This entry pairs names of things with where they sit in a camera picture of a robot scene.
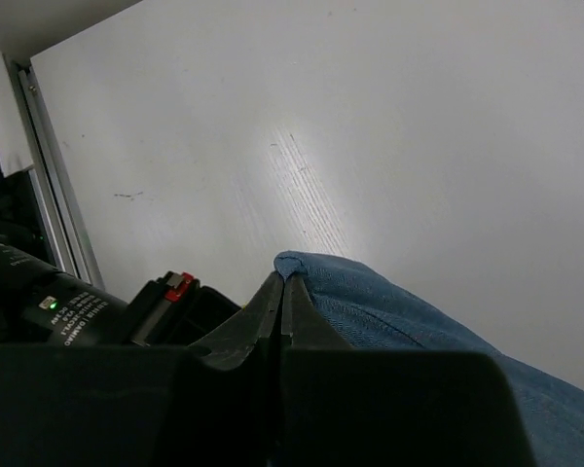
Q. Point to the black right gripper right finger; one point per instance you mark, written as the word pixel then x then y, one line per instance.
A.
pixel 345 406

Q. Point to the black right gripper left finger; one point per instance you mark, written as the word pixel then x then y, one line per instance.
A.
pixel 209 400

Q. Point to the blue fabric pillowcase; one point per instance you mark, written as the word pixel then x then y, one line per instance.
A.
pixel 369 311

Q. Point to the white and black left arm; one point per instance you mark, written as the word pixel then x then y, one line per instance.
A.
pixel 41 303

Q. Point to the aluminium front rail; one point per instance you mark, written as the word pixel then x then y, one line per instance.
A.
pixel 61 216

